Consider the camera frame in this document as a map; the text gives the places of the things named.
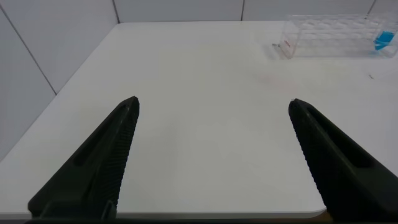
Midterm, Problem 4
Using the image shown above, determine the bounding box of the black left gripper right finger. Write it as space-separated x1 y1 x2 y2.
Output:
288 98 398 223

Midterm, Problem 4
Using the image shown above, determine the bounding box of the clear acrylic test tube rack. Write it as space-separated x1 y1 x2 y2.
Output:
279 12 398 60

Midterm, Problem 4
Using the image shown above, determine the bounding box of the test tube with blue pigment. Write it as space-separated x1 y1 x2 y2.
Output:
374 30 396 51

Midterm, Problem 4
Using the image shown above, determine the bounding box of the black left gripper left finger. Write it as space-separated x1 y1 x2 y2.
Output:
27 95 141 219

